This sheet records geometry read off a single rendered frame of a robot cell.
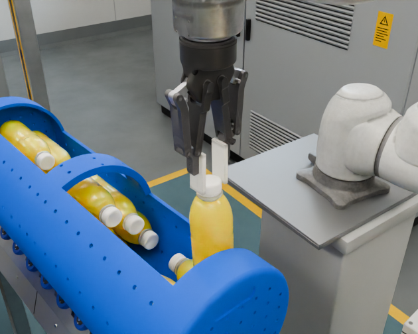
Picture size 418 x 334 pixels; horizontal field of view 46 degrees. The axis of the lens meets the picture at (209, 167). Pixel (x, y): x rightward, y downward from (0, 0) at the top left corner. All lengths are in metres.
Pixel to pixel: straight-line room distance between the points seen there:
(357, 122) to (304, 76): 1.46
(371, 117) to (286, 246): 0.43
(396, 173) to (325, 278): 0.34
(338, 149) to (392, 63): 1.10
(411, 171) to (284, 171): 0.37
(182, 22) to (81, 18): 5.44
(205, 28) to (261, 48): 2.23
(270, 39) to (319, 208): 1.65
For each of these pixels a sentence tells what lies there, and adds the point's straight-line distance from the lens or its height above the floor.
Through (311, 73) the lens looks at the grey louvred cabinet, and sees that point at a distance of 2.58.
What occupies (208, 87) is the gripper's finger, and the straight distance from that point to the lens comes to 0.65.
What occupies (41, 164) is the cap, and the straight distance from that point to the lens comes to 1.19.
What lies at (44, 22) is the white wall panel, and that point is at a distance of 5.90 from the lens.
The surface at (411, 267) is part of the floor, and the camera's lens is 2.74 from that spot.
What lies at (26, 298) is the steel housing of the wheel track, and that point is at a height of 0.85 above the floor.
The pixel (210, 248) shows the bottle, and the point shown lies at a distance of 0.78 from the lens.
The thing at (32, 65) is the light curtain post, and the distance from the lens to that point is 2.00.
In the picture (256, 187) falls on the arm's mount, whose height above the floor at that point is 1.02.
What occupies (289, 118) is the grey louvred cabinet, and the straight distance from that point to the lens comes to 2.77.
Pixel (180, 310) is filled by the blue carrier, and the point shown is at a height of 1.21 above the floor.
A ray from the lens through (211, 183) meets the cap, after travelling 0.74.
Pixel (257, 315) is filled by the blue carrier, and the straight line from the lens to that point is 0.82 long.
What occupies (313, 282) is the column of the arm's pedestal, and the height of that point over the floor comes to 0.80.
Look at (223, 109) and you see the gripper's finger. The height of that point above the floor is 1.45.
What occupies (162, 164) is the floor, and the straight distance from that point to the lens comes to 3.36.
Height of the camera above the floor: 1.74
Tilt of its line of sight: 32 degrees down
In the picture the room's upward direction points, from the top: straight up
